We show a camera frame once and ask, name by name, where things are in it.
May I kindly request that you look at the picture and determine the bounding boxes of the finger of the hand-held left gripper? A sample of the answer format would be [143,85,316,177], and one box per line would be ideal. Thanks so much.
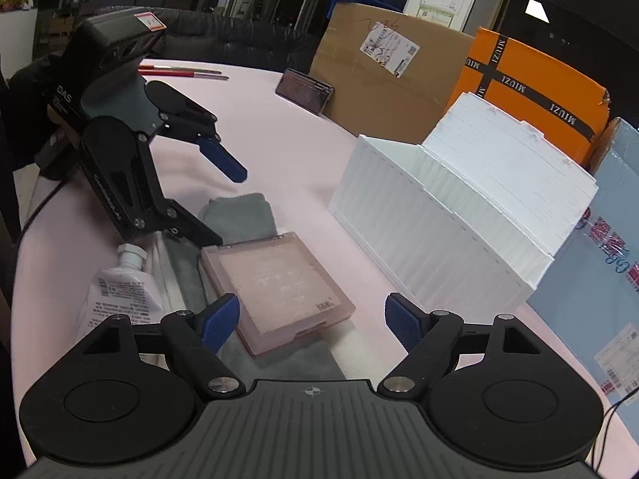
[157,104,249,183]
[79,116,224,247]

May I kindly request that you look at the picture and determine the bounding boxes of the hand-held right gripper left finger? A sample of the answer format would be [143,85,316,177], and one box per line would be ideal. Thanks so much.
[75,293,245,396]

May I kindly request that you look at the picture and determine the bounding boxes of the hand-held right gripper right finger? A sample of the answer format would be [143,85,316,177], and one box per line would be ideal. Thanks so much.
[377,293,545,398]

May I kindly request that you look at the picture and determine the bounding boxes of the pink translucent compact case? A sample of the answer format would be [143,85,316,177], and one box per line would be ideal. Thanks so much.
[200,232,358,358]

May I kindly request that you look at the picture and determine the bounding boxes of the grey cloth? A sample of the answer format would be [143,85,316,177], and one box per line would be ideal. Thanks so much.
[164,192,348,386]

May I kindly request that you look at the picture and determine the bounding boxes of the thin wooden brush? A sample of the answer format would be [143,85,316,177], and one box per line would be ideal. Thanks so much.
[138,64,223,75]

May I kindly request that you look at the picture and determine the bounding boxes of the red pencil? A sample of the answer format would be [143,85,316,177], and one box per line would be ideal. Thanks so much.
[142,68,230,81]

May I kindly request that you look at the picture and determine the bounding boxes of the white squeeze tube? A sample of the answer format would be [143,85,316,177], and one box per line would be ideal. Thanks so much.
[75,243,171,344]

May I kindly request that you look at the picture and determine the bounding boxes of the white cabinet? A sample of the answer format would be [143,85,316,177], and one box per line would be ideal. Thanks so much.
[0,9,39,79]

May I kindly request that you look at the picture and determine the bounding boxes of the dark makeup palette case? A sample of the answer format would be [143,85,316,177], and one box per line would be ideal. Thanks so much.
[276,68,335,117]

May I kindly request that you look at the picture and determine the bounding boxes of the black leather sofa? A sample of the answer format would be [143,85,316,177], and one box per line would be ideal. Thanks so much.
[90,6,320,73]

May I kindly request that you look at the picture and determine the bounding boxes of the white ribbed organizer box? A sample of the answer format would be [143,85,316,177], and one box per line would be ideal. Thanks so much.
[327,91,600,308]

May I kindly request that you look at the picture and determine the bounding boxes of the brown cardboard box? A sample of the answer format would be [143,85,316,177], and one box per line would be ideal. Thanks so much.
[310,2,476,145]

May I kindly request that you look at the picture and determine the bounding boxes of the light blue parcel box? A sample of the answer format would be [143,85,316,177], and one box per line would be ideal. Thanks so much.
[526,117,639,401]

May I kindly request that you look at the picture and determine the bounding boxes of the white notice poster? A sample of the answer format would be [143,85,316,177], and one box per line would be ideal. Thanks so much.
[404,0,470,31]

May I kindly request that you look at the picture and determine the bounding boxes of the orange box with black ribbon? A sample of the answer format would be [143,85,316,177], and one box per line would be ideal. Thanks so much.
[444,26,611,171]

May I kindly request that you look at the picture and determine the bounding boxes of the black cable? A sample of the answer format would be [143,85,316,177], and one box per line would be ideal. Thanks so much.
[20,177,69,233]
[591,386,639,466]

